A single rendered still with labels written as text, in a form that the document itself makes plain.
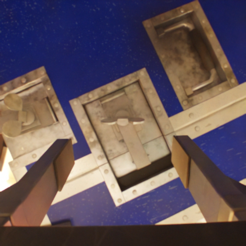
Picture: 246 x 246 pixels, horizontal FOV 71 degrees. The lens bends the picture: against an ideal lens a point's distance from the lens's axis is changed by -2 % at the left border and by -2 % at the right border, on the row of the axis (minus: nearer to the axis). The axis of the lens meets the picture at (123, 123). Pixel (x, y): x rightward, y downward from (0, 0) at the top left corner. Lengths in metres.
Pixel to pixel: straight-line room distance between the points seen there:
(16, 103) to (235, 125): 0.33
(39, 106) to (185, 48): 0.25
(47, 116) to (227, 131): 0.28
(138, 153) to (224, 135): 0.14
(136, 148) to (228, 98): 0.17
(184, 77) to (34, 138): 0.26
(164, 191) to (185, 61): 0.21
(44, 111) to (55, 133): 0.04
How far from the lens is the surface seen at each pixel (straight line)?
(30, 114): 0.29
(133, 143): 0.27
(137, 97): 0.29
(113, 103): 0.28
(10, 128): 0.28
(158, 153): 0.29
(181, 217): 0.31
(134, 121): 0.24
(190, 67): 0.33
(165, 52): 0.30
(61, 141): 0.16
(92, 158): 0.27
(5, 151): 1.52
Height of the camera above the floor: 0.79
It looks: 3 degrees down
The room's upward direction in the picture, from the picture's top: 114 degrees counter-clockwise
